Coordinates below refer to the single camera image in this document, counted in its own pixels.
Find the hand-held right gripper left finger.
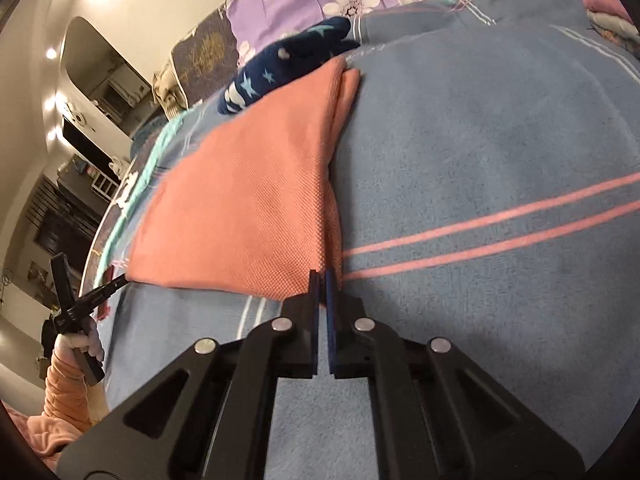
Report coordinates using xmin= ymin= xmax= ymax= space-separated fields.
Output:
xmin=60 ymin=269 xmax=321 ymax=480

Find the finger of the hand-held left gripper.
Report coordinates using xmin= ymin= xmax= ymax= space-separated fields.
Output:
xmin=90 ymin=274 xmax=130 ymax=307

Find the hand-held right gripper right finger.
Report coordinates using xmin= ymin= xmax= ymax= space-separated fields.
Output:
xmin=325 ymin=269 xmax=586 ymax=480

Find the orange long-sleeve shirt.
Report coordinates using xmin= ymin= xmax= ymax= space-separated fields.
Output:
xmin=122 ymin=55 xmax=362 ymax=301

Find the person's left forearm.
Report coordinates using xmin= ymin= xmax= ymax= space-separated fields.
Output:
xmin=44 ymin=345 xmax=108 ymax=433

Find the person's left hand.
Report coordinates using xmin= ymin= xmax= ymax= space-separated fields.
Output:
xmin=52 ymin=316 xmax=107 ymax=368

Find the white ladder rack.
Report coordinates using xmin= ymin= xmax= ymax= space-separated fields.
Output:
xmin=90 ymin=167 xmax=121 ymax=200

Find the pink fleece clothing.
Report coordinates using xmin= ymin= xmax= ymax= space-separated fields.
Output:
xmin=10 ymin=407 xmax=76 ymax=472

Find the teal patterned sheet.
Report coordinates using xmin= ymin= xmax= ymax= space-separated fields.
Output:
xmin=97 ymin=105 xmax=201 ymax=281

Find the beige crumpled cloth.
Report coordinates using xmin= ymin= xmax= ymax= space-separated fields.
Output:
xmin=152 ymin=67 xmax=188 ymax=111

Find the dark tree-print cushion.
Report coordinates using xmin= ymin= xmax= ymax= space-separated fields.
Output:
xmin=170 ymin=15 xmax=240 ymax=108

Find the navy star-print fleece blanket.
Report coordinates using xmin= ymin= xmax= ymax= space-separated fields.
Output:
xmin=216 ymin=16 xmax=358 ymax=117

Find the purple flowered pillow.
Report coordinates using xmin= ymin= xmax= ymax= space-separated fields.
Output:
xmin=225 ymin=0 xmax=556 ymax=68

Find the beige folded garment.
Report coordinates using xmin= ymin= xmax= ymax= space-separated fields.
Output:
xmin=587 ymin=10 xmax=640 ymax=56

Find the pink folded garment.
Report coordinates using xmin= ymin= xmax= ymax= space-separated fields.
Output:
xmin=584 ymin=0 xmax=631 ymax=18

